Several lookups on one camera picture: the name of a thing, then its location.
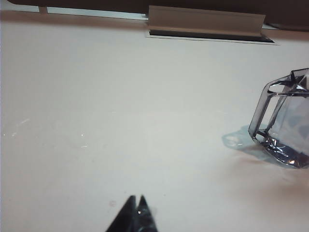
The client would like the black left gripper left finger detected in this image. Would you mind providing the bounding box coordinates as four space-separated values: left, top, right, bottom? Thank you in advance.
105 194 137 232

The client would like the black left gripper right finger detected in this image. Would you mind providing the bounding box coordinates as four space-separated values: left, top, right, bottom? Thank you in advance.
131 194 159 232

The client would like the clear grey plastic mug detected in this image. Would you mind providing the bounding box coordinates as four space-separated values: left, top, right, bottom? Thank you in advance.
248 68 309 169

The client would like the brown desk partition panel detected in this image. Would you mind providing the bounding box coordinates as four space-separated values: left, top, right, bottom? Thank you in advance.
7 0 309 31

